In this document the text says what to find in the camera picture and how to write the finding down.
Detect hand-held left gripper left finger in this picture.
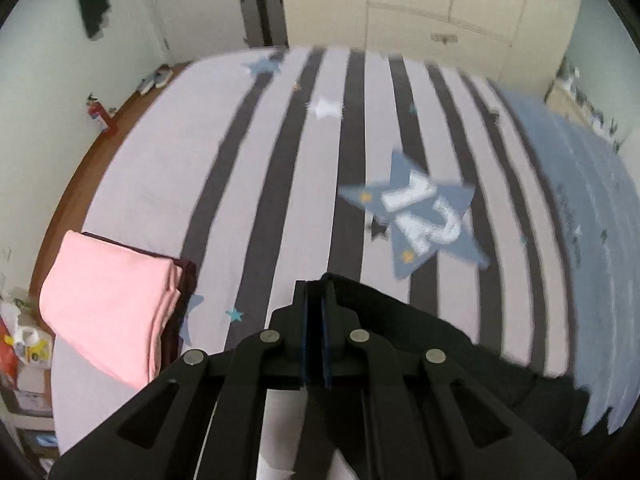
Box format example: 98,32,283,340
48,280,314,480

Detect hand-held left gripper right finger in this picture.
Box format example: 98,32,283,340
321,274,577,480

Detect black t-shirt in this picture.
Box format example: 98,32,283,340
300,272,593,480

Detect maroon folded garment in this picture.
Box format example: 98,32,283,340
80,231,198,366

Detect striped star-print bed sheet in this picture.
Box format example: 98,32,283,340
50,46,576,480

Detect pink folded garment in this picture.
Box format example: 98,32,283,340
39,230,185,390

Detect white plastic bag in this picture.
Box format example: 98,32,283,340
14,326,54,367

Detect light blue quilt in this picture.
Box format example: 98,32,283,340
492,82,632,436

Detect red packet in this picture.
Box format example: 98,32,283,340
0,317,20,388

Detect grey white small items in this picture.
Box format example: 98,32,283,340
136,64,173,95

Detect dark grey suitcase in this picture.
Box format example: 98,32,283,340
236,0,288,50

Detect cream wardrobe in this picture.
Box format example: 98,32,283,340
277,0,586,98

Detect cluttered white desk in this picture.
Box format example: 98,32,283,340
545,57,623,153

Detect white door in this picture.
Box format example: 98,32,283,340
145,0,248,63

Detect wooden bed frame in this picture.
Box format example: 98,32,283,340
27,61,193,311

